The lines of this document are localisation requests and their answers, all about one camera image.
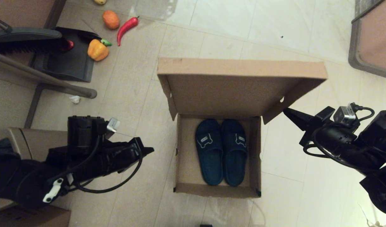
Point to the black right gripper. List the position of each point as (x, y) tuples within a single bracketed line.
[(335, 138)]

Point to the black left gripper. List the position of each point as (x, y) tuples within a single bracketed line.
[(117, 157)]

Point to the blue slipper bone print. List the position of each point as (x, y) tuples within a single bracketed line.
[(234, 157), (209, 157)]

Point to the brown cardboard shoe box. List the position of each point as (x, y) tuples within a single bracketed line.
[(212, 94)]

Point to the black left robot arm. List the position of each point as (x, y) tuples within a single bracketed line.
[(10, 183)]

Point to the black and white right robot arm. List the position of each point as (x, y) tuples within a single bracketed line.
[(379, 142)]

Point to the small white crumpled paper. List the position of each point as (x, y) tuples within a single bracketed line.
[(75, 99)]

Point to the brown trash bin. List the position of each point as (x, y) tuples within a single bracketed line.
[(38, 142)]

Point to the orange bell pepper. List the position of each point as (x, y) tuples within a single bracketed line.
[(97, 50)]

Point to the black plastic dustpan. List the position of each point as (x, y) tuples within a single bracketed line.
[(69, 65)]

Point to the dark metal furniture leg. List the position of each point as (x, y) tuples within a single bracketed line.
[(33, 107)]

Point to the brown cardboard carton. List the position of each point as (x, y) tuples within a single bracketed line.
[(32, 219)]

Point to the red chili pepper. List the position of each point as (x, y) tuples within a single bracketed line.
[(125, 28)]

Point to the dark eggplant with green stem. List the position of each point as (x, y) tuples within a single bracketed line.
[(88, 37)]

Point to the brown furniture bar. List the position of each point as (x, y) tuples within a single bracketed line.
[(38, 75)]

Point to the small red fruit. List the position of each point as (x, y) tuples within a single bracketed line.
[(69, 45)]

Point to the orange round fruit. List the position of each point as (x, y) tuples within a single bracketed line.
[(110, 20)]

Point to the yellow fruit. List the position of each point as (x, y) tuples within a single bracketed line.
[(99, 1)]

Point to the grey broom with black bristles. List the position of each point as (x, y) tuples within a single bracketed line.
[(22, 34)]

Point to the brown wooden cabinet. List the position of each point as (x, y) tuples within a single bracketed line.
[(22, 11)]

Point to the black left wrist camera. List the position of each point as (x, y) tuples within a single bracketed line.
[(82, 132)]

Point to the brown table with grey frame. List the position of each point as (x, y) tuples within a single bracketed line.
[(376, 41)]

